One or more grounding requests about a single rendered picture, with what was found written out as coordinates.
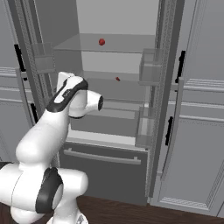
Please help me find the glass fridge shelf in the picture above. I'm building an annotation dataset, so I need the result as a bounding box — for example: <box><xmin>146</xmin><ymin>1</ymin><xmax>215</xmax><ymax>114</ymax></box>
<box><xmin>52</xmin><ymin>32</ymin><xmax>158</xmax><ymax>54</ymax></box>
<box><xmin>82</xmin><ymin>70</ymin><xmax>152</xmax><ymax>103</ymax></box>

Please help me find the grey right fridge door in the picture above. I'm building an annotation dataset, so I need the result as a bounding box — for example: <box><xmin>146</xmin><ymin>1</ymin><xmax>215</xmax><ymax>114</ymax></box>
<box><xmin>144</xmin><ymin>0</ymin><xmax>187</xmax><ymax>200</ymax></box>

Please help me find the grey fridge door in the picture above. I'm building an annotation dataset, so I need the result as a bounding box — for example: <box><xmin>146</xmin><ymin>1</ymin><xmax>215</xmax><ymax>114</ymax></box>
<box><xmin>8</xmin><ymin>0</ymin><xmax>60</xmax><ymax>169</ymax></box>
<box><xmin>144</xmin><ymin>0</ymin><xmax>187</xmax><ymax>200</ymax></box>

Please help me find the grey fridge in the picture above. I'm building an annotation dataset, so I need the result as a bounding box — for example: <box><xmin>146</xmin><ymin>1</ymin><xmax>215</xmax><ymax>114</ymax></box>
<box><xmin>8</xmin><ymin>0</ymin><xmax>187</xmax><ymax>207</ymax></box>

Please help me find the grey left fridge door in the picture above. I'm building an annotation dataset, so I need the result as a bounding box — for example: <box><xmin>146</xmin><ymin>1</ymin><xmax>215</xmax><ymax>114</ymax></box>
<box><xmin>8</xmin><ymin>0</ymin><xmax>60</xmax><ymax>169</ymax></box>

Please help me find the grey crisper drawer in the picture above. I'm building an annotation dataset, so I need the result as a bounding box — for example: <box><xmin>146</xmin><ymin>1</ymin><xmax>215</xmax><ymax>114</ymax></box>
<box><xmin>69</xmin><ymin>101</ymin><xmax>151</xmax><ymax>138</ymax></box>

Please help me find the clear door bin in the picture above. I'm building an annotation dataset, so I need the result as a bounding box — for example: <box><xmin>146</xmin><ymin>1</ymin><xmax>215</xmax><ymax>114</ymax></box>
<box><xmin>134</xmin><ymin>106</ymin><xmax>156</xmax><ymax>150</ymax></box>
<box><xmin>137</xmin><ymin>47</ymin><xmax>164</xmax><ymax>87</ymax></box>
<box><xmin>30</xmin><ymin>42</ymin><xmax>57</xmax><ymax>74</ymax></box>

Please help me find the grey freezer drawer front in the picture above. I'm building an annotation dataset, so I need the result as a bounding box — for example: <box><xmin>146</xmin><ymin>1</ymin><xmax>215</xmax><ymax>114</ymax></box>
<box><xmin>57</xmin><ymin>140</ymin><xmax>150</xmax><ymax>207</ymax></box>

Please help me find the grey cupboard run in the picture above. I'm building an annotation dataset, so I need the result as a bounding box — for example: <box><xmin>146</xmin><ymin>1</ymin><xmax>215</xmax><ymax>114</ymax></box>
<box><xmin>150</xmin><ymin>0</ymin><xmax>224</xmax><ymax>219</ymax></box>
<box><xmin>0</xmin><ymin>0</ymin><xmax>34</xmax><ymax>165</ymax></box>

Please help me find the grey freezer drawer handle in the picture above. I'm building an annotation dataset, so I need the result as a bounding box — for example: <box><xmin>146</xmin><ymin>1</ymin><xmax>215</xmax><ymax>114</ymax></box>
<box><xmin>63</xmin><ymin>147</ymin><xmax>143</xmax><ymax>166</ymax></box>

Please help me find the black cupboard handle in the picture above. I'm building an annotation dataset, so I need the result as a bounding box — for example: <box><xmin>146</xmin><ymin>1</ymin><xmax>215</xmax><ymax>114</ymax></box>
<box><xmin>30</xmin><ymin>101</ymin><xmax>39</xmax><ymax>124</ymax></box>
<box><xmin>174</xmin><ymin>50</ymin><xmax>187</xmax><ymax>84</ymax></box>
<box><xmin>164</xmin><ymin>115</ymin><xmax>174</xmax><ymax>147</ymax></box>
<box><xmin>13</xmin><ymin>44</ymin><xmax>29</xmax><ymax>81</ymax></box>

